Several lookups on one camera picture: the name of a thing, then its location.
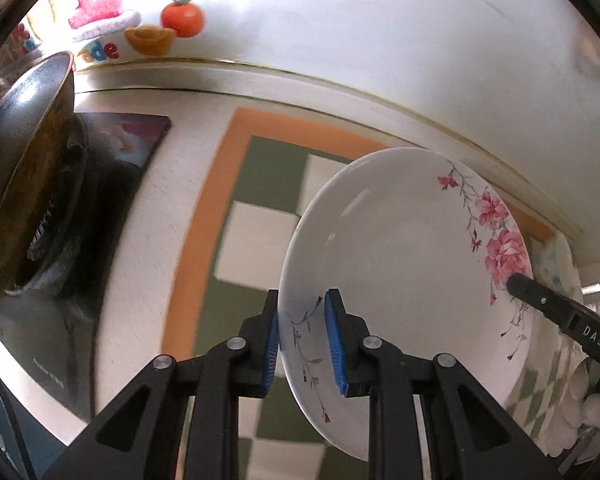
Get dotted white bowl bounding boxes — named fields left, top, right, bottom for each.
left=530, top=233, right=583, bottom=304

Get pink floral white plate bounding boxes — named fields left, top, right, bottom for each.
left=278, top=148, right=533, bottom=460

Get green checkered table cloth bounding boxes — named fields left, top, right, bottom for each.
left=160, top=106, right=589, bottom=480

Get black induction cooktop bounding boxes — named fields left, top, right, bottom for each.
left=0, top=113, right=172, bottom=422

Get black wok pan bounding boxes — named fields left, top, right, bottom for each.
left=0, top=52, right=74, bottom=296

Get gold ingot wall sticker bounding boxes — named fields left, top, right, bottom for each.
left=124, top=25, right=176, bottom=58

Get orange fruit wall sticker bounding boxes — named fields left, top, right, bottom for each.
left=160, top=0, right=206, bottom=38

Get pink letter wall decoration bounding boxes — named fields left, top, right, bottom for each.
left=68, top=0, right=142, bottom=42

